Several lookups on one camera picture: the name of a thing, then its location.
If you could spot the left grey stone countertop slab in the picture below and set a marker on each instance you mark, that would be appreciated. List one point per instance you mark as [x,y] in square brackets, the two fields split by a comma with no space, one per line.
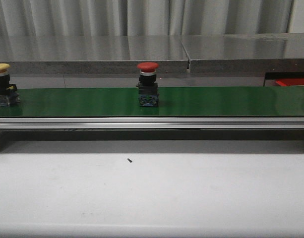
[91,54]

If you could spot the grey stone countertop slab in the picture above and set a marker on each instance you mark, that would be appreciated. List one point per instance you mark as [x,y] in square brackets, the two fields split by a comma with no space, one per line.
[255,53]
[91,54]

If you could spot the green conveyor belt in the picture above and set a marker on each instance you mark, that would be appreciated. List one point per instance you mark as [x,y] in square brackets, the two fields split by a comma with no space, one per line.
[173,102]

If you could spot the red plastic tray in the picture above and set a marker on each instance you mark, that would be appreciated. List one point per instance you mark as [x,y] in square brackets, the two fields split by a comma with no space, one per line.
[290,82]

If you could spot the right grey stone countertop slab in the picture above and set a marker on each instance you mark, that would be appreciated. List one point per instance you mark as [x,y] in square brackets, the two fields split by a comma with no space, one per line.
[255,53]

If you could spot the grey pleated curtain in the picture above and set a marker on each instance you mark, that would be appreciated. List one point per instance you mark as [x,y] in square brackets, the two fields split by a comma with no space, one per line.
[142,17]

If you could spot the aluminium conveyor frame rail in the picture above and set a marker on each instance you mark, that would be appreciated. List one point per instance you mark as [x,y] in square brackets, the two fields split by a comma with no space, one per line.
[154,123]

